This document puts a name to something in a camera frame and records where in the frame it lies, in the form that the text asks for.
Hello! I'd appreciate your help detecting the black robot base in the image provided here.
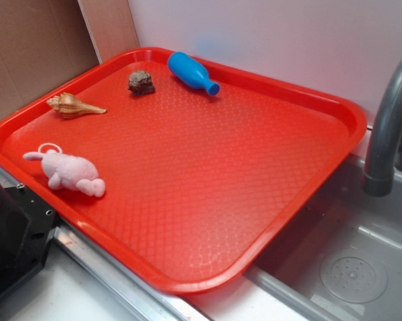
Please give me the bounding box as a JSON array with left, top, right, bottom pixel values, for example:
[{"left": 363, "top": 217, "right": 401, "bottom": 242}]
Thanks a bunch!
[{"left": 0, "top": 183, "right": 58, "bottom": 300}]

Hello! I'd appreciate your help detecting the brown rough rock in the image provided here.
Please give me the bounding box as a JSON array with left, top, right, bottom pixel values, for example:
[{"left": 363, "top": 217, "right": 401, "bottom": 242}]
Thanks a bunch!
[{"left": 128, "top": 70, "right": 156, "bottom": 96}]

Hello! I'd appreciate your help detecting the grey curved faucet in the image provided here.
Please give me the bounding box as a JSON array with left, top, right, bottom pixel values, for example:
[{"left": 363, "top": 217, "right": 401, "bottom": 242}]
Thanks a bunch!
[{"left": 362, "top": 60, "right": 402, "bottom": 197}]

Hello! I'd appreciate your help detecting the blue plastic bottle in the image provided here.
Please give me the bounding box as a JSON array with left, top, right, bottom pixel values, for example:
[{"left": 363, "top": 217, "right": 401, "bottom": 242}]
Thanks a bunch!
[{"left": 167, "top": 52, "right": 220, "bottom": 96}]

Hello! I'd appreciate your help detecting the round sink drain cover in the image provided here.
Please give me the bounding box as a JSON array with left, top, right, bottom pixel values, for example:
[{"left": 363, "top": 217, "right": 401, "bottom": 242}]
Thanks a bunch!
[{"left": 320, "top": 255, "right": 387, "bottom": 304}]

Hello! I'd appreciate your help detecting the brown cardboard panel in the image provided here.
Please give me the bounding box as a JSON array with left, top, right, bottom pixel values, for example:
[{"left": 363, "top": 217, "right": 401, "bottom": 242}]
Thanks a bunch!
[{"left": 0, "top": 1, "right": 139, "bottom": 120}]

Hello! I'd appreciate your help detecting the grey plastic sink basin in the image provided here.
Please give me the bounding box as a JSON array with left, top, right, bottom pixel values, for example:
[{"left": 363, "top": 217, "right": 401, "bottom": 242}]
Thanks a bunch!
[{"left": 246, "top": 156, "right": 402, "bottom": 320}]

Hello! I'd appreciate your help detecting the tan spiral seashell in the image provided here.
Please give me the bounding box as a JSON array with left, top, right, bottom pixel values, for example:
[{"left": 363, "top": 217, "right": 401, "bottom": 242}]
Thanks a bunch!
[{"left": 46, "top": 92, "right": 107, "bottom": 119}]

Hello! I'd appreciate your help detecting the pink plush bunny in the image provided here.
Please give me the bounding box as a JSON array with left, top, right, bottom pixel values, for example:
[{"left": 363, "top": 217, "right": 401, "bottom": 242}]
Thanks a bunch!
[{"left": 23, "top": 142, "right": 106, "bottom": 198}]

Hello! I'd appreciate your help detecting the red plastic tray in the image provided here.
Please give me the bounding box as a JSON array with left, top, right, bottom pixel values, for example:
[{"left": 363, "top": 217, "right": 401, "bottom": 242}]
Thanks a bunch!
[{"left": 0, "top": 48, "right": 367, "bottom": 294}]

